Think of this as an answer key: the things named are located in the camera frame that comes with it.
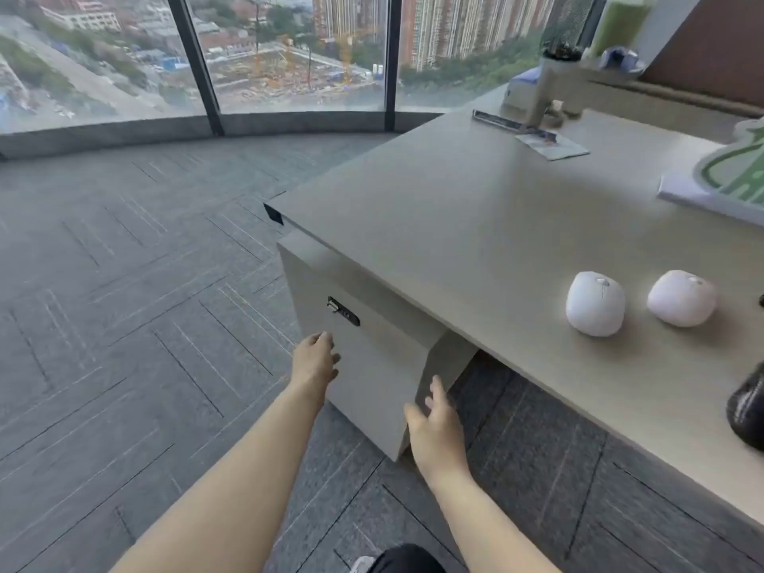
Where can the brown desk partition panel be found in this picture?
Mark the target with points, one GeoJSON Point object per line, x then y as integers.
{"type": "Point", "coordinates": [710, 44]}

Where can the green translucent bottle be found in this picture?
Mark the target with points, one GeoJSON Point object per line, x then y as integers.
{"type": "Point", "coordinates": [621, 20]}

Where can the black mesh container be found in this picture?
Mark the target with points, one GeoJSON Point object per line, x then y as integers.
{"type": "Point", "coordinates": [576, 23]}

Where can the person's right hand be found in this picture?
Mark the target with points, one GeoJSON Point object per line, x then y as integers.
{"type": "Point", "coordinates": [435, 435]}

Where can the black flat strip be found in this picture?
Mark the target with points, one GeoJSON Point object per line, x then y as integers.
{"type": "Point", "coordinates": [498, 119]}

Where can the person's left fingers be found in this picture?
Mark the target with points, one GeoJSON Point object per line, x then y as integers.
{"type": "Point", "coordinates": [325, 349]}

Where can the black round object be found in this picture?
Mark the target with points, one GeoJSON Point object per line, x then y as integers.
{"type": "Point", "coordinates": [749, 408]}

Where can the person's right thumb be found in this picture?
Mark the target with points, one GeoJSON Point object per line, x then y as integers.
{"type": "Point", "coordinates": [413, 414]}

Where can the pale blue box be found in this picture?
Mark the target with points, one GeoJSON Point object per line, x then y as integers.
{"type": "Point", "coordinates": [520, 89]}

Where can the person's left hand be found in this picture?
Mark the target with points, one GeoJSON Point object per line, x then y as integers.
{"type": "Point", "coordinates": [311, 366]}

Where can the blue and white small packet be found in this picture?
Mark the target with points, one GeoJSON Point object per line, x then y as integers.
{"type": "Point", "coordinates": [621, 58]}

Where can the black cabinet lock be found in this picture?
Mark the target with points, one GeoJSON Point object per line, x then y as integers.
{"type": "Point", "coordinates": [342, 312]}

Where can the pale blue leaflet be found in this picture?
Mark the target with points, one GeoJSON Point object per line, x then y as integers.
{"type": "Point", "coordinates": [554, 144]}

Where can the person's right forearm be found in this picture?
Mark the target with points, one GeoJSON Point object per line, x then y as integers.
{"type": "Point", "coordinates": [486, 525]}

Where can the beige drawer cabinet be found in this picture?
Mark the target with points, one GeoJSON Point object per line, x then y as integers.
{"type": "Point", "coordinates": [382, 363]}

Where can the black window frame post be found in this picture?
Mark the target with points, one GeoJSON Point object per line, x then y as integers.
{"type": "Point", "coordinates": [392, 62]}
{"type": "Point", "coordinates": [197, 65]}

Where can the person's left forearm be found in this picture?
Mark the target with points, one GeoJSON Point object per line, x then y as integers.
{"type": "Point", "coordinates": [239, 489]}

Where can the person's black trouser leg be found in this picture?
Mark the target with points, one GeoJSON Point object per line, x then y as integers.
{"type": "Point", "coordinates": [406, 560]}

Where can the green and white cat pad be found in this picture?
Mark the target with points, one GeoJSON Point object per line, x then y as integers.
{"type": "Point", "coordinates": [737, 170]}

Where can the white computer mouse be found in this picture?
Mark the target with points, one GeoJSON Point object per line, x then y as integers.
{"type": "Point", "coordinates": [682, 298]}
{"type": "Point", "coordinates": [595, 304]}

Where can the person's white shoe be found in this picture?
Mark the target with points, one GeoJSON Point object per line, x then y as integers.
{"type": "Point", "coordinates": [361, 565]}

